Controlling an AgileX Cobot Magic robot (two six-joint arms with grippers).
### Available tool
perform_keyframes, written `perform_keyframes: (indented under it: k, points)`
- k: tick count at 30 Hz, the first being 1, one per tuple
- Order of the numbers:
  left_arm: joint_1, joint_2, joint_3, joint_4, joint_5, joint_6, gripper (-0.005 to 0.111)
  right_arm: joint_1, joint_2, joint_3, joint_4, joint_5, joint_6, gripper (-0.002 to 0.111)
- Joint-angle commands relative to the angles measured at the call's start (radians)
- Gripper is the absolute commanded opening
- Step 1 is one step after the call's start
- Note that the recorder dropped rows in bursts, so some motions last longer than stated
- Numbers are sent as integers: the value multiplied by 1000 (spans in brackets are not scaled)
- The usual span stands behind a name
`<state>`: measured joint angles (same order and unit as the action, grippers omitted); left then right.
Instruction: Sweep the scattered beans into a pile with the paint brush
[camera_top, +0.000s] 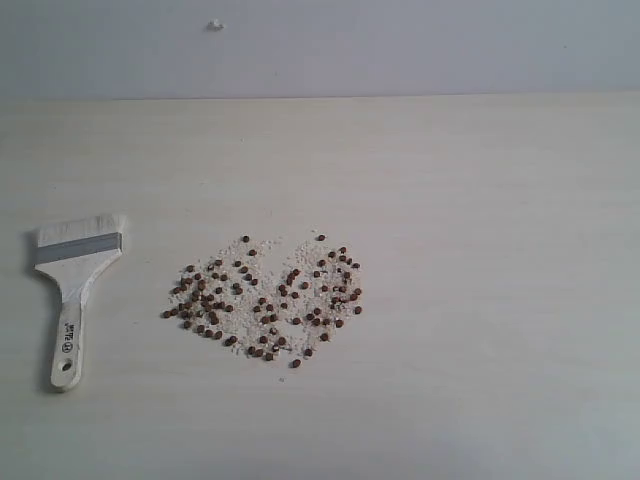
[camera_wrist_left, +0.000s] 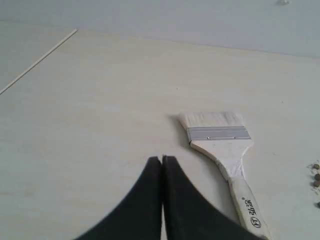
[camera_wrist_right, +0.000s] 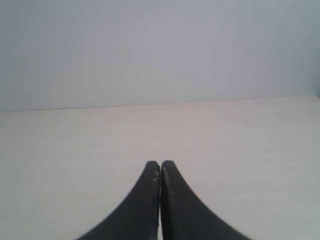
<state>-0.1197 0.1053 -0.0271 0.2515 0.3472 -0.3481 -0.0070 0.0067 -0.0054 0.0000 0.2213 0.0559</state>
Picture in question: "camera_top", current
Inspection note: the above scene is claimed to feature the white paint brush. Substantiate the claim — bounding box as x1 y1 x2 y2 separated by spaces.
34 214 126 392

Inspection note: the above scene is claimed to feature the red beans and rice pile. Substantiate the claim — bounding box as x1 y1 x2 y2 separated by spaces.
160 233 364 369

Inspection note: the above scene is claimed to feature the white blob on wall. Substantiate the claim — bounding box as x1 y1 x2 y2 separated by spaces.
206 19 225 32

